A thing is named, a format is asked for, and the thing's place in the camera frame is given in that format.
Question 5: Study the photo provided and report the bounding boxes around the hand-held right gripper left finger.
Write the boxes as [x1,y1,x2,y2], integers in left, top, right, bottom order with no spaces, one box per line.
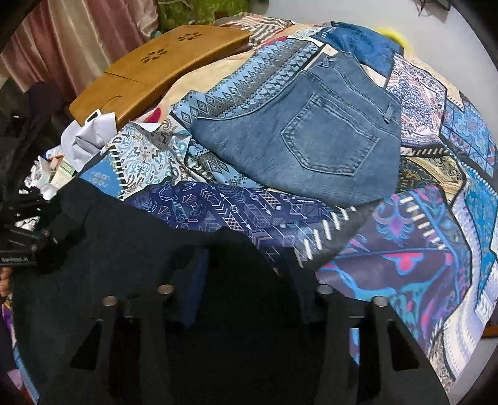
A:
[39,248,211,405]

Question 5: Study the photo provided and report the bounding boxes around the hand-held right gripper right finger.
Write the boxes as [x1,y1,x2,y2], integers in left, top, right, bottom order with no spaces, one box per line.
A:
[287,253,452,405]

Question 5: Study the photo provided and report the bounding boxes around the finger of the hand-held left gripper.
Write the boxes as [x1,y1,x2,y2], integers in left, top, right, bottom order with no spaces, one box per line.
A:
[33,227,70,273]

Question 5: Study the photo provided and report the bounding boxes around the black pants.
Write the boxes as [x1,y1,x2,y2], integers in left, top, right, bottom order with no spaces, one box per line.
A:
[12,179,323,405]

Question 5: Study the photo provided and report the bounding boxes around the pile of paper packets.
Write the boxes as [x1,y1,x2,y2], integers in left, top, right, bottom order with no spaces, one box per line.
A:
[23,146,78,201]

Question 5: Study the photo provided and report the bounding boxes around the patchwork printed bedspread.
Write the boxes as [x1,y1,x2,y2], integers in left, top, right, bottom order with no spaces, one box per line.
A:
[12,16,498,394]

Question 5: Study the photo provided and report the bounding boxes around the white crumpled cloth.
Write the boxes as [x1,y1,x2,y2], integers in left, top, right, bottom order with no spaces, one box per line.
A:
[60,111,119,174]

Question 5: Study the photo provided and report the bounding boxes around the dark cloth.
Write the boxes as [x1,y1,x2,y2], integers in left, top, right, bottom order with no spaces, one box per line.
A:
[0,80,73,188]

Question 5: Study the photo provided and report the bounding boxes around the folded blue jeans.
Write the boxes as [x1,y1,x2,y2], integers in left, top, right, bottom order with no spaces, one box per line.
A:
[190,52,403,207]

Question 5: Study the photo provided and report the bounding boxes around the wooden lap desk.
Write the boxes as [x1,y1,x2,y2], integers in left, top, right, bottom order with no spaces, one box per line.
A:
[68,25,253,127]

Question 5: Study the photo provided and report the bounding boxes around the pink curtain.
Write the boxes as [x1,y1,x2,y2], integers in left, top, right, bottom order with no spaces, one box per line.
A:
[0,0,164,102]

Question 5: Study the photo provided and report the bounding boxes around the green patterned bag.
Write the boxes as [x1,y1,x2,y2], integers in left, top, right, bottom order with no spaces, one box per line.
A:
[156,0,250,30]

